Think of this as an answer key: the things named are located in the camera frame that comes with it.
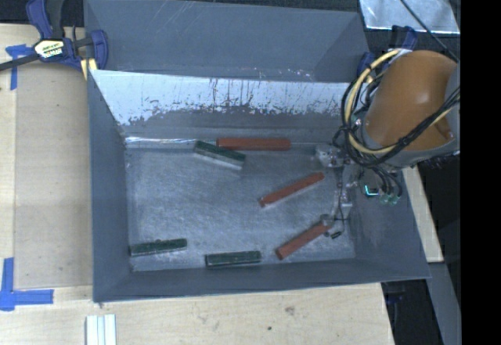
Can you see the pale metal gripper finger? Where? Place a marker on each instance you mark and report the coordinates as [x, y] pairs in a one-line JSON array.
[[325, 219]]

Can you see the red-brown block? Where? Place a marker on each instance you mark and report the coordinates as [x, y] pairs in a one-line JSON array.
[[299, 242], [254, 144], [291, 189]]

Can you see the dark green flat block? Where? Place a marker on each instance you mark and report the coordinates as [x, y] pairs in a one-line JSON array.
[[158, 247], [233, 259], [219, 155]]

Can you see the grey metal bin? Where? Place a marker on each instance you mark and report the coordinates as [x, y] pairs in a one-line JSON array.
[[219, 202]]

